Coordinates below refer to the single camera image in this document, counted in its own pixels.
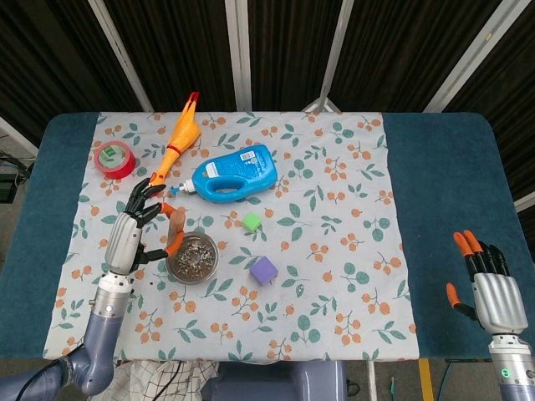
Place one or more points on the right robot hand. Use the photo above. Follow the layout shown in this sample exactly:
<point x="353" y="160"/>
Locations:
<point x="499" y="301"/>

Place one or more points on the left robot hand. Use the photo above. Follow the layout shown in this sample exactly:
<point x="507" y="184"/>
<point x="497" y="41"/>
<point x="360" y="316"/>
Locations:
<point x="123" y="246"/>

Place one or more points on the wooden stick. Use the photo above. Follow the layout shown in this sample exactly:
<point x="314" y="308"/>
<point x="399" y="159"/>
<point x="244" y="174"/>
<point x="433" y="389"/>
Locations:
<point x="177" y="223"/>

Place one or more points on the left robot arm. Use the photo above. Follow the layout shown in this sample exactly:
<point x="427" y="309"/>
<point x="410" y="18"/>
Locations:
<point x="102" y="334"/>

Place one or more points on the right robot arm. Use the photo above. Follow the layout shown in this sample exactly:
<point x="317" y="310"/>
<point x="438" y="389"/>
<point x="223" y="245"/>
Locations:
<point x="512" y="367"/>

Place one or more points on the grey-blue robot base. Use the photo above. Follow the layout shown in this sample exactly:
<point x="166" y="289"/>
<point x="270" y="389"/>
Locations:
<point x="276" y="382"/>

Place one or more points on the metal bowl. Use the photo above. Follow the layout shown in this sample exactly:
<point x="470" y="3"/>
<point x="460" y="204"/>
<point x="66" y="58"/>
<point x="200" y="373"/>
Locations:
<point x="196" y="261"/>

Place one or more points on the red tape roll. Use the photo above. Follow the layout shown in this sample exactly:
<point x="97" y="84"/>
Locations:
<point x="115" y="160"/>

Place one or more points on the dark teal table cover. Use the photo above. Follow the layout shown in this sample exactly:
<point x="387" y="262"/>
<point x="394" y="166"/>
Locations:
<point x="439" y="188"/>

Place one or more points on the yellow rubber chicken toy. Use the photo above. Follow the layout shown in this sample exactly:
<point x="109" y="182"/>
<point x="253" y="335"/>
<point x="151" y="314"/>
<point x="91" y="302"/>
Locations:
<point x="184" y="131"/>

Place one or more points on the black box device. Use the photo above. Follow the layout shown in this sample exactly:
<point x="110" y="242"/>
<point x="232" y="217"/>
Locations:
<point x="6" y="188"/>

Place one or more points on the green foam cube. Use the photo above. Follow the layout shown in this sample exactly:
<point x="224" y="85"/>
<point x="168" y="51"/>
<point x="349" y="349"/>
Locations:
<point x="252" y="222"/>

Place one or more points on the small green tool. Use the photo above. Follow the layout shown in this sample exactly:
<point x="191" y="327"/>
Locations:
<point x="393" y="385"/>

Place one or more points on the white checkered cloth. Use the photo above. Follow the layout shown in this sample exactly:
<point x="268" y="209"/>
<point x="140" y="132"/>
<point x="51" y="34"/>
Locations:
<point x="138" y="382"/>

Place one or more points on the blue detergent bottle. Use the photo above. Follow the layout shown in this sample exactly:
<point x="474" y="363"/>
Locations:
<point x="238" y="169"/>

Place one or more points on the purple foam cube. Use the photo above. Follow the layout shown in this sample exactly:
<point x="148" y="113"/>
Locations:
<point x="263" y="271"/>

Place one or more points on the white metal table leg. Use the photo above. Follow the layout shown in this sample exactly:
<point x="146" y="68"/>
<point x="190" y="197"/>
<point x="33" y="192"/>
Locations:
<point x="371" y="382"/>

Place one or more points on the floral print tablecloth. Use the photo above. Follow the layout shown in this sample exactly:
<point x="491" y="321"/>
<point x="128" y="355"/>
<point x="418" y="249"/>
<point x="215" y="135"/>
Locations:
<point x="334" y="250"/>

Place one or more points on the white stand pole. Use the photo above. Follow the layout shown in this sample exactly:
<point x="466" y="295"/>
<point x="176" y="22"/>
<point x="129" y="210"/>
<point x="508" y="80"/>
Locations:
<point x="335" y="50"/>

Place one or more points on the white frame bar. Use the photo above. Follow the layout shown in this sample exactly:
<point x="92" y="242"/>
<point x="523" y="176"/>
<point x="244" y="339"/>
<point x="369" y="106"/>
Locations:
<point x="16" y="135"/>
<point x="526" y="202"/>

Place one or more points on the white slanted frame pole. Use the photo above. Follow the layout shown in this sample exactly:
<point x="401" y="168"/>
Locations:
<point x="476" y="54"/>
<point x="121" y="56"/>

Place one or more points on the white double frame post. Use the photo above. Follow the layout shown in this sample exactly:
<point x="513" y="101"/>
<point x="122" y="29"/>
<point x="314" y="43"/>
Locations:
<point x="240" y="54"/>

